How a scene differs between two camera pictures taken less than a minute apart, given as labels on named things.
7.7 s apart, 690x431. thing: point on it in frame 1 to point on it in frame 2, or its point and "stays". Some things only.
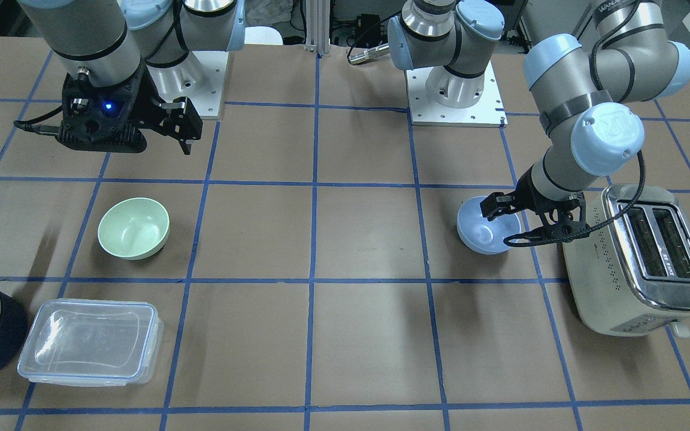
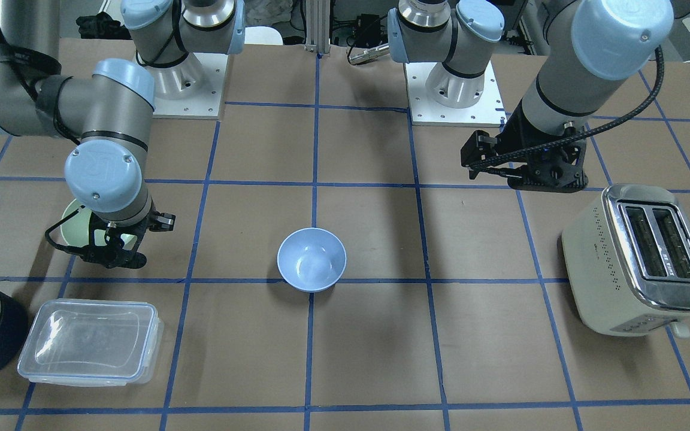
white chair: (262, 35) stays
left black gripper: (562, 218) to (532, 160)
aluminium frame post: (317, 26) stays
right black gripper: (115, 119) to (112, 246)
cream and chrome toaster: (647, 270) stays
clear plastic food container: (91, 342) stays
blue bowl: (481, 235) to (311, 259)
